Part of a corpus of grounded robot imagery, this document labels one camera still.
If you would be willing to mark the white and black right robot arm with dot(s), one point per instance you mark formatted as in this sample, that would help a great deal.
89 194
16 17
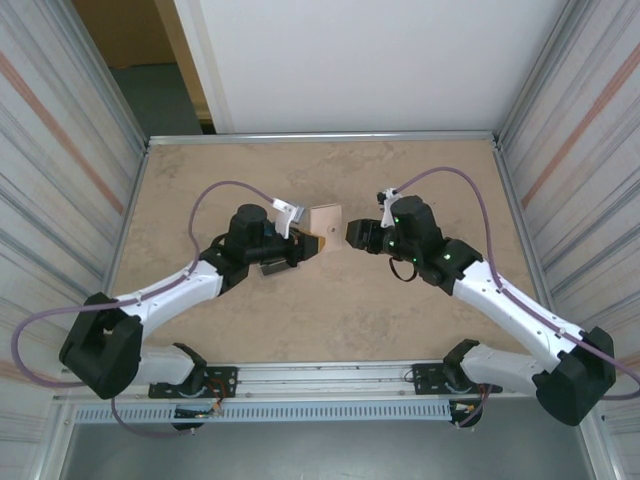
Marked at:
520 320

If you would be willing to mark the aluminium table side rail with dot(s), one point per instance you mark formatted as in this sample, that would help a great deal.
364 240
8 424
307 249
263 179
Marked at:
130 200
514 200

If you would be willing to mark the aluminium frame post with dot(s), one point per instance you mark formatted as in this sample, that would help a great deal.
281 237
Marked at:
540 75
119 100

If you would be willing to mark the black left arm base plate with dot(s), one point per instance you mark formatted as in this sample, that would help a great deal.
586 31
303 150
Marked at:
227 374

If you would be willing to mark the blue card packet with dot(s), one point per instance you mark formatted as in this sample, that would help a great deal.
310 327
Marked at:
327 220

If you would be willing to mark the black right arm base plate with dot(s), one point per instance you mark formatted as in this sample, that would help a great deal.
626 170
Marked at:
424 374

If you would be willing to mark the white door frame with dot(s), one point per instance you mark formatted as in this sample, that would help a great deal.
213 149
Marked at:
200 50

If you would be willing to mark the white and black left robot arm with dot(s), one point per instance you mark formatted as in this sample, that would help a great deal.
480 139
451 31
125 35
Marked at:
165 300

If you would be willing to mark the aluminium frame crossbar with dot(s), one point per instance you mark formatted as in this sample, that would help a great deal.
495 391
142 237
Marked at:
325 137

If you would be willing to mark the aluminium mounting rail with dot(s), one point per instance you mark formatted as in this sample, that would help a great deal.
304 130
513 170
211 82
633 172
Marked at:
325 375

